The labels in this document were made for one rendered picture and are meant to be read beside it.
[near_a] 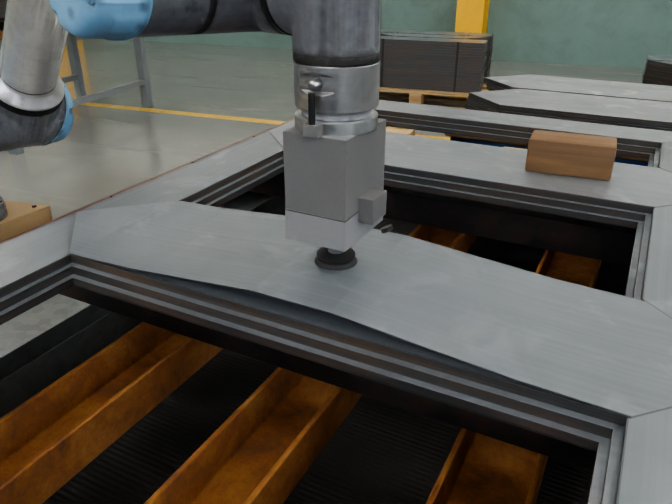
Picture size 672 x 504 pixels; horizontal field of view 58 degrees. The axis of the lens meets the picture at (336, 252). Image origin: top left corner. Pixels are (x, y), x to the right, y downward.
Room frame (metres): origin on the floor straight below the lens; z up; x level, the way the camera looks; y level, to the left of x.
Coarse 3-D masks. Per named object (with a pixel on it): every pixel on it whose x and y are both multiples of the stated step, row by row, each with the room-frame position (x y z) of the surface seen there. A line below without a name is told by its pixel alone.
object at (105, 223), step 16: (112, 208) 0.72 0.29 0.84; (128, 208) 0.72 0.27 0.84; (144, 208) 0.72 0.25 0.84; (160, 208) 0.72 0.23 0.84; (80, 224) 0.67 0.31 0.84; (96, 224) 0.67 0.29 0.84; (112, 224) 0.67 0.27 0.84; (128, 224) 0.67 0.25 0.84; (80, 240) 0.63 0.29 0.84; (96, 240) 0.63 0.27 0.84
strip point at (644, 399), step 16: (656, 320) 0.46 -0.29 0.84; (640, 336) 0.43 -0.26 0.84; (656, 336) 0.43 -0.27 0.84; (640, 352) 0.41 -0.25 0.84; (656, 352) 0.41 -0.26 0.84; (640, 368) 0.39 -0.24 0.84; (656, 368) 0.39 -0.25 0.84; (640, 384) 0.37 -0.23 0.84; (656, 384) 0.37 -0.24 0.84; (640, 400) 0.35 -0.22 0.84; (656, 400) 0.35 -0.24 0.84
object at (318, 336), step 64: (448, 128) 1.19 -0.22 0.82; (512, 128) 1.14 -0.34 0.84; (448, 192) 0.84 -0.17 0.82; (512, 192) 0.81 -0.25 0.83; (640, 256) 0.61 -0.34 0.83; (0, 320) 0.50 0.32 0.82; (192, 320) 0.50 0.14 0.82; (256, 320) 0.47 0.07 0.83; (320, 320) 0.46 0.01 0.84; (448, 384) 0.39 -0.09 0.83; (512, 384) 0.37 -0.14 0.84
